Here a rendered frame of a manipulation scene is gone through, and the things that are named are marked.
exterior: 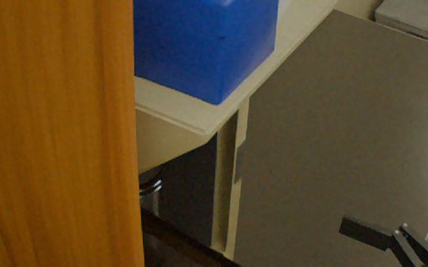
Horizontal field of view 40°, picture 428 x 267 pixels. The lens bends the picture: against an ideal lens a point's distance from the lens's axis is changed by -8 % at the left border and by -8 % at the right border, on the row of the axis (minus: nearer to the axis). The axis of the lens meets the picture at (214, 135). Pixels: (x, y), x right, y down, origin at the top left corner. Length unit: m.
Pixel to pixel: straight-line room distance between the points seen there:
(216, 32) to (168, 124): 0.08
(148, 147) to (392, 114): 1.07
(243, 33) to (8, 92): 0.18
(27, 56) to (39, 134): 0.07
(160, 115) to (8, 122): 0.12
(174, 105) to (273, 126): 0.93
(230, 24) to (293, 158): 0.89
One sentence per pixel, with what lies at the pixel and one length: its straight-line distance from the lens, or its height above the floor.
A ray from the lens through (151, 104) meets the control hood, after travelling 0.49.
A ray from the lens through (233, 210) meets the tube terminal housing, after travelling 0.97.
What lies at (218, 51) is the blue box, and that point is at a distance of 0.46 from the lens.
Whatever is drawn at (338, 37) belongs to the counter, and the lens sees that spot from 1.78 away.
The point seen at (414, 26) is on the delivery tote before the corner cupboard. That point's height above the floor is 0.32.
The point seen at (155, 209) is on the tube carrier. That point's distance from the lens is 0.86.
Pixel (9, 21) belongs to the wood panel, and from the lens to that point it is 0.41.
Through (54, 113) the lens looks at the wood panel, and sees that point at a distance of 0.42.
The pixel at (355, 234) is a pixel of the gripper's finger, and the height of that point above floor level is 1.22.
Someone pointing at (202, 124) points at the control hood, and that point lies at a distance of 0.47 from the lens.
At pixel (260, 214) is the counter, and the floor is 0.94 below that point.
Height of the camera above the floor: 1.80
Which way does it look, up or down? 39 degrees down
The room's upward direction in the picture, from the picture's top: 3 degrees clockwise
